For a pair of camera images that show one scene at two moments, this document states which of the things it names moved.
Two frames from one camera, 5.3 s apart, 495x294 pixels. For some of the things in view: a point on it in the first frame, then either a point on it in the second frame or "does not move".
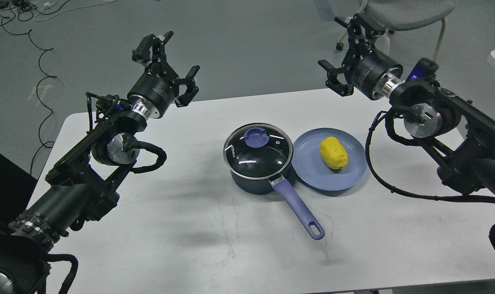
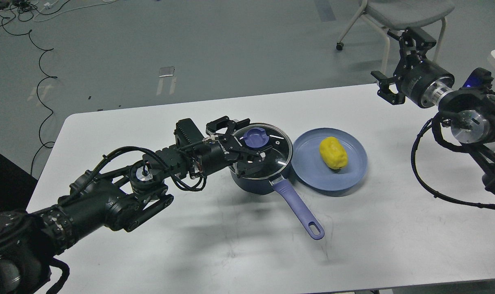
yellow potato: x=333 y=153 does not move
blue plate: x=309 y=168 does not move
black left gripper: x=153 y=94 → x=212 y=157
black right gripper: x=375 y=74 → x=414 y=81
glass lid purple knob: x=256 y=137 does not move
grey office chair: x=399 y=14 does not move
